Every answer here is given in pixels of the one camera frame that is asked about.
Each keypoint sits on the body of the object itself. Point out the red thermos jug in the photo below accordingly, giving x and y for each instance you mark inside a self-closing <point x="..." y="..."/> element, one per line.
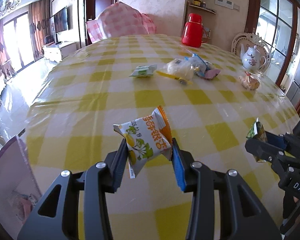
<point x="194" y="33"/>

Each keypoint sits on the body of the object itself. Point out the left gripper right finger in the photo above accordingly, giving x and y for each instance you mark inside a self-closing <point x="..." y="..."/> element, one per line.
<point x="243" y="216"/>

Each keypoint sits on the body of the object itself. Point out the green white small packet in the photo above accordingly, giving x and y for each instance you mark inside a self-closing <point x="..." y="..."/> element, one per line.
<point x="144" y="71"/>

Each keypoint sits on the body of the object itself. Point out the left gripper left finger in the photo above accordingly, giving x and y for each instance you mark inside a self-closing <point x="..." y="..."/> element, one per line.
<point x="55" y="216"/>

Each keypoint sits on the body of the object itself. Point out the white floral teapot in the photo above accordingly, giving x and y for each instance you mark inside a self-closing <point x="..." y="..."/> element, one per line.
<point x="251" y="58"/>

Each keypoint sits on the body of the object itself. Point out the white ornate chair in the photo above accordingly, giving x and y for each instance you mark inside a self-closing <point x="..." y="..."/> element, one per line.
<point x="251" y="39"/>

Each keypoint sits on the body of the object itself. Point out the sandwich cake clear package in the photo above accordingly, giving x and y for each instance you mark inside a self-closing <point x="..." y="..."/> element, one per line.
<point x="248" y="81"/>

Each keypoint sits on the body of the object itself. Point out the pink checkered covered chair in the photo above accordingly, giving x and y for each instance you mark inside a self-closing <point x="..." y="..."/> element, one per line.
<point x="118" y="20"/>

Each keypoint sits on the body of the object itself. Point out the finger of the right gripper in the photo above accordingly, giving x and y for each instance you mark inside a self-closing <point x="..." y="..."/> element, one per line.
<point x="278" y="161"/>
<point x="284" y="143"/>

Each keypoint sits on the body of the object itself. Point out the white tv cabinet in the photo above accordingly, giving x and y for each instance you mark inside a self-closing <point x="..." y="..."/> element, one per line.
<point x="57" y="52"/>

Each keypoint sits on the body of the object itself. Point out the orange white korean snack bag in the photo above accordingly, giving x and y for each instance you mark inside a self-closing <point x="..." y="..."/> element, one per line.
<point x="146" y="137"/>

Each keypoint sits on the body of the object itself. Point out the green peas snack bag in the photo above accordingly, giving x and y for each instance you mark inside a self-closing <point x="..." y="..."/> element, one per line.
<point x="255" y="139"/>

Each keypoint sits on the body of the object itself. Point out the white bun clear bag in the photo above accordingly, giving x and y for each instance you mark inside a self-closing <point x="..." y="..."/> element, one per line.
<point x="179" y="69"/>

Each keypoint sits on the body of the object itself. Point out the yellow checkered tablecloth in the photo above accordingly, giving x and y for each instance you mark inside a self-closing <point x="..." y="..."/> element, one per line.
<point x="132" y="88"/>

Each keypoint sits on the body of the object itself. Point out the blue clear seed bag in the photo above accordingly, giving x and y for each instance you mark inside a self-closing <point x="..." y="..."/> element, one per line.
<point x="199" y="65"/>

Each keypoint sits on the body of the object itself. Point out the crystal chandelier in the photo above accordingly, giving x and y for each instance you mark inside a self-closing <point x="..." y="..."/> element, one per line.
<point x="7" y="6"/>

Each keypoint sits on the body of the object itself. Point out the pink snack packet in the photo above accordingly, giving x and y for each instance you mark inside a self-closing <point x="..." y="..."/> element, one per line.
<point x="211" y="74"/>

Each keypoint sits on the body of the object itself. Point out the wall mounted television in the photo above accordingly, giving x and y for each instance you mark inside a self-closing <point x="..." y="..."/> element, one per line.
<point x="59" y="21"/>

